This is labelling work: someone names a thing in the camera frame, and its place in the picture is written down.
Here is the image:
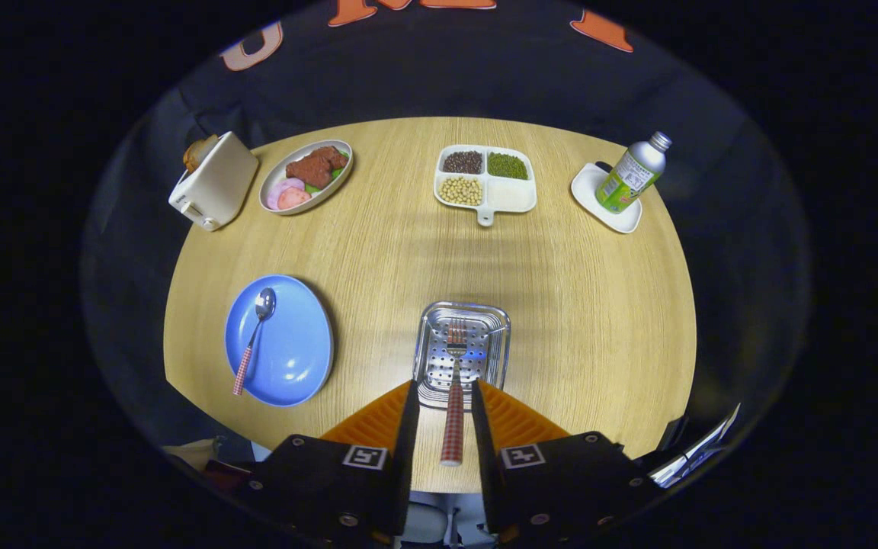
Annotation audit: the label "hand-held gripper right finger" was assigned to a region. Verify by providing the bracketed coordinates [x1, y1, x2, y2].
[471, 379, 665, 546]

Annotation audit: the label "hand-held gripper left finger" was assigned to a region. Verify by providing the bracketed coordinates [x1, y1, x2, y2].
[237, 379, 421, 548]

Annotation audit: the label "fork with red checked handle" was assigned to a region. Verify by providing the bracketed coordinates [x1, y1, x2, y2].
[439, 320, 469, 467]

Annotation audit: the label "spoon with red checked handle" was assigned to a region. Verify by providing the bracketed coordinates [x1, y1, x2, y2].
[232, 287, 277, 397]

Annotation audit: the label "light blue cloth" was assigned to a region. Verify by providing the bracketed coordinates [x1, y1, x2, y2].
[401, 492, 497, 548]

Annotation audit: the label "perforated metal basket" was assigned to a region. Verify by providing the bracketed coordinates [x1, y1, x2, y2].
[412, 301, 512, 411]

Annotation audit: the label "blue plate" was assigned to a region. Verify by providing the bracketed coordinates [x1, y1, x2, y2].
[224, 274, 335, 407]

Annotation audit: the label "dark red cloth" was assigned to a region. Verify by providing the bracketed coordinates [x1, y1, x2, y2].
[203, 457, 257, 490]

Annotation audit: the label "white divided dish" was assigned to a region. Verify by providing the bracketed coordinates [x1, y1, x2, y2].
[433, 144, 537, 227]

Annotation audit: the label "yellow soybeans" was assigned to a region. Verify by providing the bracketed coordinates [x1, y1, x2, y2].
[439, 177, 484, 207]

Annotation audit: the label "white oval plate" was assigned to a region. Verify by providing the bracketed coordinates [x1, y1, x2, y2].
[258, 140, 354, 217]

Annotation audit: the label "pink ham slices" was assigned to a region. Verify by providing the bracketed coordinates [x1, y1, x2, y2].
[266, 178, 312, 211]

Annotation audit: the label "small white square dish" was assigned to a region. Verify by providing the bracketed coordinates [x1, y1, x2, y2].
[570, 162, 643, 234]

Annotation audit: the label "green lettuce leaf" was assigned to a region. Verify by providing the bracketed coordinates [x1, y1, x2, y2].
[303, 166, 349, 195]

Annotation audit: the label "green mung beans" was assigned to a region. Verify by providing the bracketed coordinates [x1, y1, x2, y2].
[487, 152, 529, 181]

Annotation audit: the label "dark red beans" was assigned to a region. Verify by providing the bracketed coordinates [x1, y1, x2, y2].
[443, 151, 484, 175]

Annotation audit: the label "brown meat pieces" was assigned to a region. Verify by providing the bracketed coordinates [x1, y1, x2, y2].
[285, 146, 349, 190]

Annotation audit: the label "silver bottle with green label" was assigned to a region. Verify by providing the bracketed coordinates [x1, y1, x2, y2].
[595, 131, 673, 214]

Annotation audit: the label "white toaster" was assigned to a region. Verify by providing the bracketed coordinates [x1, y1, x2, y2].
[168, 131, 260, 232]

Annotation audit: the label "brown toast slice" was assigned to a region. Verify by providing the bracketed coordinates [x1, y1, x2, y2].
[183, 135, 219, 172]

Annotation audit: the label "black backdrop cloth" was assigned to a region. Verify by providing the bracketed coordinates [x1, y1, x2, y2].
[81, 0, 813, 489]

